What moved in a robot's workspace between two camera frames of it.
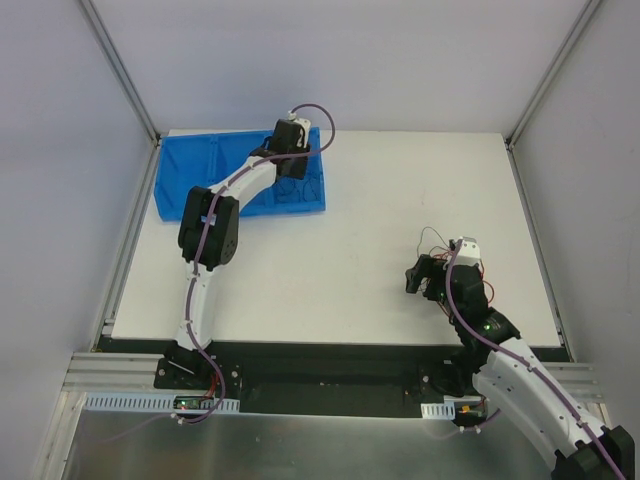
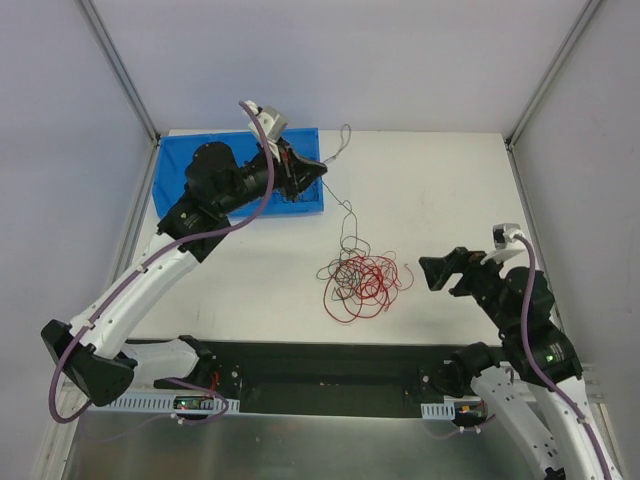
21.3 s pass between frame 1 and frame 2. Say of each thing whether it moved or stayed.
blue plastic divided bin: stayed
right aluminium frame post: stayed
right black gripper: moved
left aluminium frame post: stayed
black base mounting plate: stayed
